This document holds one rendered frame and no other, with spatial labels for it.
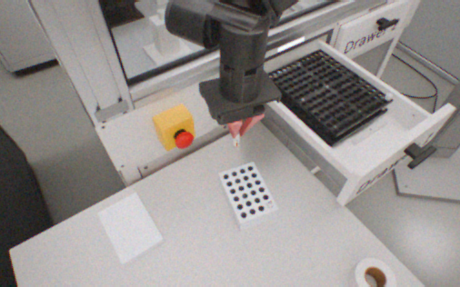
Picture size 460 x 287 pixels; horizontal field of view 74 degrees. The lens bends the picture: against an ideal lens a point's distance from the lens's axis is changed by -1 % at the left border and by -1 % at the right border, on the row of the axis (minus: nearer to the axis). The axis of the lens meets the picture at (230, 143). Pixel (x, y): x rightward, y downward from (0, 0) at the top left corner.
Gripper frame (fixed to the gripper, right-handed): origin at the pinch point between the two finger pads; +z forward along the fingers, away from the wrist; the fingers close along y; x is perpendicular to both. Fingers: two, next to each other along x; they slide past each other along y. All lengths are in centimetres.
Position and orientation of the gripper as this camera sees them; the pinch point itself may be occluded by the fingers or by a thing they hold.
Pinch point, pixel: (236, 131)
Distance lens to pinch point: 50.2
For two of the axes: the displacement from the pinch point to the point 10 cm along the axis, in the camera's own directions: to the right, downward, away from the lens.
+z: -0.3, 6.2, 7.9
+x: 3.7, 7.4, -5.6
